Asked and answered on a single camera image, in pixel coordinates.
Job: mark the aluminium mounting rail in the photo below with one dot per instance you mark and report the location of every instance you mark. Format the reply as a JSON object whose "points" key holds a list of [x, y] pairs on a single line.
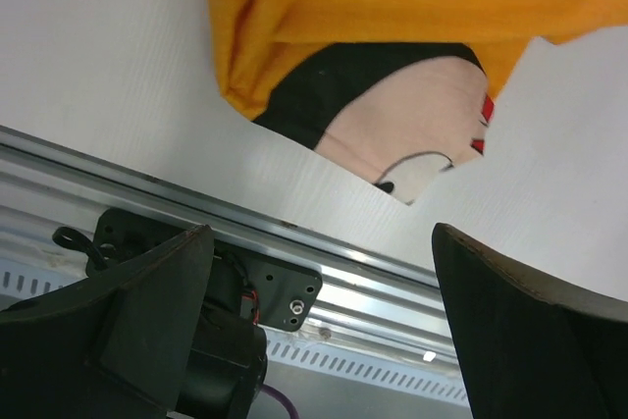
{"points": [[47, 186]]}

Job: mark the orange cartoon print cloth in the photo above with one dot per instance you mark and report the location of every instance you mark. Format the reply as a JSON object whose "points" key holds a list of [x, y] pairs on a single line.
{"points": [[394, 91]]}

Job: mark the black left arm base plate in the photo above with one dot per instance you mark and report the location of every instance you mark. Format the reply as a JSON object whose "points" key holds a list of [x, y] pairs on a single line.
{"points": [[260, 288]]}

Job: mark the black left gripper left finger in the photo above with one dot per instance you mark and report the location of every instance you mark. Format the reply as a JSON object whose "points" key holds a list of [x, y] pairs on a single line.
{"points": [[114, 345]]}

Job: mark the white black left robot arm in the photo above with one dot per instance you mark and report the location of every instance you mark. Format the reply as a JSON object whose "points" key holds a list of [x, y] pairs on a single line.
{"points": [[226, 366]]}

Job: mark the perforated grey cable duct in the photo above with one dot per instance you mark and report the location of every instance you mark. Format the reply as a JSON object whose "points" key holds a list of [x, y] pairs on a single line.
{"points": [[343, 365]]}

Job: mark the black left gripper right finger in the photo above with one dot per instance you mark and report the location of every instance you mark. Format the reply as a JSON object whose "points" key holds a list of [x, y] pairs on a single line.
{"points": [[529, 345]]}

